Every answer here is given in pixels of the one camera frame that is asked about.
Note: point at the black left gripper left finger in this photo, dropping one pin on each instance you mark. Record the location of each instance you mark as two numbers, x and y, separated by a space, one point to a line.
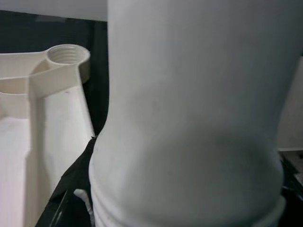
68 189

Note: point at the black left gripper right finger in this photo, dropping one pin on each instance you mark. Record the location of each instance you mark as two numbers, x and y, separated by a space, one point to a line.
292 194

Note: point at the cream plastic table top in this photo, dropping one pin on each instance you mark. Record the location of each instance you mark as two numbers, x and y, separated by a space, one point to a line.
47 130

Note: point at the white plastic table leg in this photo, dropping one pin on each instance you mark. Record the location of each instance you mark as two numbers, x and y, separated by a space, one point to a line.
189 106

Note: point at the black table cloth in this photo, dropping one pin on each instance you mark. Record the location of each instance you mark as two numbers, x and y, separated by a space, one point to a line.
99 59

